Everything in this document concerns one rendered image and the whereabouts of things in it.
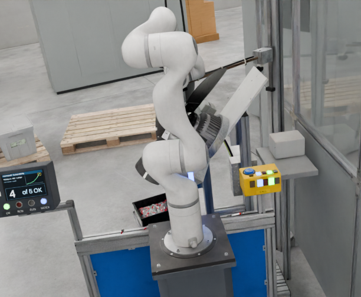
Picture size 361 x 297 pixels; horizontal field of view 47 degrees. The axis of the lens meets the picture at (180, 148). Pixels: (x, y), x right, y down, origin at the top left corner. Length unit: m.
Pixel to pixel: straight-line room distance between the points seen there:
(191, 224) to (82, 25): 6.21
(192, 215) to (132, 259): 0.56
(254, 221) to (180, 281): 0.51
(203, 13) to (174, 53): 9.05
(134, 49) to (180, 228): 0.67
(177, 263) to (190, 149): 0.43
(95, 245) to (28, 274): 1.45
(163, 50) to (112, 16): 6.35
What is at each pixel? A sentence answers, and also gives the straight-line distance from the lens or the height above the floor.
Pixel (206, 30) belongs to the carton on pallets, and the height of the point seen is 0.23.
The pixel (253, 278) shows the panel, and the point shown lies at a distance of 2.17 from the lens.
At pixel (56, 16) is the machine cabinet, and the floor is 1.27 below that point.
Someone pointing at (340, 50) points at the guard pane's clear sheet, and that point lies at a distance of 1.99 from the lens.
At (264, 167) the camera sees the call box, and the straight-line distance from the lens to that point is 1.86.
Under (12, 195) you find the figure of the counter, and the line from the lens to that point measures 1.83.
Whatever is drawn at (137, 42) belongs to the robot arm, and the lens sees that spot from 1.27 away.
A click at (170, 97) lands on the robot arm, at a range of 1.31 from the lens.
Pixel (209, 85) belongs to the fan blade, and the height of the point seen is 1.36.
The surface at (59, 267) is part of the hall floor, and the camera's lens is 3.29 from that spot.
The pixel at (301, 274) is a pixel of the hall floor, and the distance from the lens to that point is 2.92.
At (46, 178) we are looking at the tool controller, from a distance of 1.77.
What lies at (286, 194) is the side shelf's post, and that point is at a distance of 2.50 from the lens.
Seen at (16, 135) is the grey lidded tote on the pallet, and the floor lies 0.41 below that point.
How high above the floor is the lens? 1.95
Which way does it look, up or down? 25 degrees down
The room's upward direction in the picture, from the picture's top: 8 degrees counter-clockwise
